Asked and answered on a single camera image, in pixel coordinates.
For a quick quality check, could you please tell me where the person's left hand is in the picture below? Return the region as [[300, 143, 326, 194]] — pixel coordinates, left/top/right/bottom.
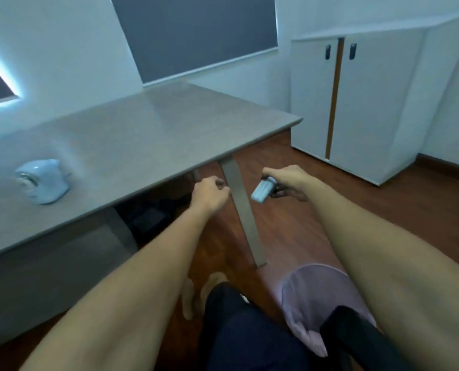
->
[[190, 175, 231, 219]]

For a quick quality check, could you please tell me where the person's right hand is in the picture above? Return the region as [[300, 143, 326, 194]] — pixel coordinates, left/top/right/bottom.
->
[[261, 164, 323, 203]]

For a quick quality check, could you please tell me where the light blue shavings drawer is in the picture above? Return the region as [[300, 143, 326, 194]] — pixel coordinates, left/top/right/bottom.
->
[[250, 178, 279, 204]]

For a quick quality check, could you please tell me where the light blue pencil sharpener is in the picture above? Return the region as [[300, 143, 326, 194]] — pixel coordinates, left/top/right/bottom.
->
[[14, 158, 72, 206]]

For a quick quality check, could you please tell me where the person's left forearm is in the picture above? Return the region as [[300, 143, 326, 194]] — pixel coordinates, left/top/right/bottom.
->
[[19, 206, 215, 371]]

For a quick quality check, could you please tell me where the person's right forearm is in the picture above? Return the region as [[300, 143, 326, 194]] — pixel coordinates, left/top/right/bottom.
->
[[306, 181, 459, 371]]

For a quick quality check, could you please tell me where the person's left foot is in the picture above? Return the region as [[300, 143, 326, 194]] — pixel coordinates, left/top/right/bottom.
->
[[181, 272, 230, 321]]

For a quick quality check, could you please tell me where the person's left leg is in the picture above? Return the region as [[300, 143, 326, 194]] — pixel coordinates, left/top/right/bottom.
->
[[201, 283, 323, 371]]

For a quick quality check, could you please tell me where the person's leg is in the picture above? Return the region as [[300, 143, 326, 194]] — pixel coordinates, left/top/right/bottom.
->
[[201, 283, 323, 371], [319, 305, 417, 371]]

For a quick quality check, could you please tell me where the person's right leg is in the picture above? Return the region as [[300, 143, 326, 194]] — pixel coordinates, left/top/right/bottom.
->
[[319, 305, 417, 371]]

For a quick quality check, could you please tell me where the grey flat table leg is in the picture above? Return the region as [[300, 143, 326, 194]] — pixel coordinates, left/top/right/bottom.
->
[[220, 158, 269, 268]]

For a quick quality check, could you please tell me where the black box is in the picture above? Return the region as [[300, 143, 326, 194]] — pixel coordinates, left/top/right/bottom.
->
[[131, 206, 173, 239]]

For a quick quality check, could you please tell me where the white two-door cabinet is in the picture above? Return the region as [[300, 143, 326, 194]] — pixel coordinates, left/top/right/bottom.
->
[[289, 12, 459, 187]]

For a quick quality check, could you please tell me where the bin with pink bag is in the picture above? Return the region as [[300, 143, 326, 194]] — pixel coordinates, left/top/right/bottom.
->
[[281, 263, 377, 358]]

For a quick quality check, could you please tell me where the plain grey window blind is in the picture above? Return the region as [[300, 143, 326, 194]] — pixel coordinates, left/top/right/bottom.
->
[[109, 0, 279, 85]]

